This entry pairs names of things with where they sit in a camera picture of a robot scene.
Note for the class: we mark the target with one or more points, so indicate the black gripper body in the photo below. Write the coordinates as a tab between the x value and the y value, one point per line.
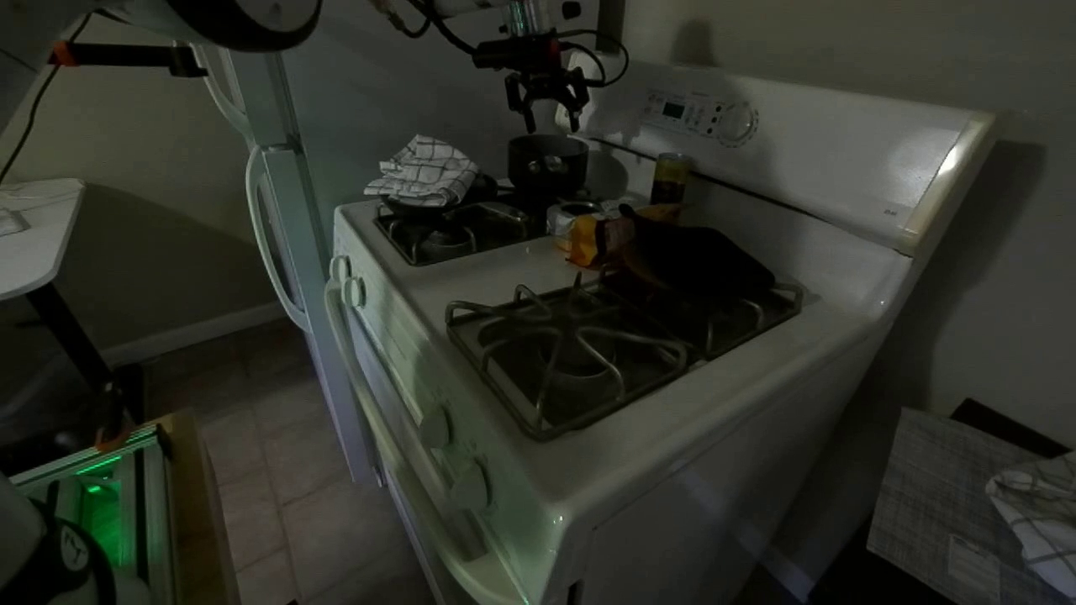
548	87

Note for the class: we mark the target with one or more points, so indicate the white stove knob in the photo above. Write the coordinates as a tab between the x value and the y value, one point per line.
357	294
440	426
474	490
340	271

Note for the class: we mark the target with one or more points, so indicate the white gas stove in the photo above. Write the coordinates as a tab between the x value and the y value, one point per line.
694	471

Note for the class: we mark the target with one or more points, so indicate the small white cup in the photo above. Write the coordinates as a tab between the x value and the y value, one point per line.
572	217

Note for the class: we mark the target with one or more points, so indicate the white checkered dish towel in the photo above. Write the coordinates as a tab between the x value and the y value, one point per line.
421	171

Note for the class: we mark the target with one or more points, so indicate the small spice bottle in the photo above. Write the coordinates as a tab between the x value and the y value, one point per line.
675	182

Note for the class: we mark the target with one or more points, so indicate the dark baking pan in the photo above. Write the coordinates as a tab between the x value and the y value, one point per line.
702	259

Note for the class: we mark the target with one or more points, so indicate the white refrigerator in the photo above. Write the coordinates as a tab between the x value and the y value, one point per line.
282	248

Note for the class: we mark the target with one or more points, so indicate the black clamp bar orange band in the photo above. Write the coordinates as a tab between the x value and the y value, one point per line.
123	54

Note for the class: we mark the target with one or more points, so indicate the white table with black leg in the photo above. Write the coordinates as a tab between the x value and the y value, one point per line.
34	238

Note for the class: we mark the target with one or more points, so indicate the grey patterned box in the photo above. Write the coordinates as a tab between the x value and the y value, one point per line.
935	505

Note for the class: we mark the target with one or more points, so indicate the robot cart with wooden side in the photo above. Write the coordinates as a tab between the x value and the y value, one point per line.
107	505

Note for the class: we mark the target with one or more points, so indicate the checkered cloth on box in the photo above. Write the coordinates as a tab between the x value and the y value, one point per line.
1037	521

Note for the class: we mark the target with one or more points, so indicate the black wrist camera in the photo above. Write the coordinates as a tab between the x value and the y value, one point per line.
524	52

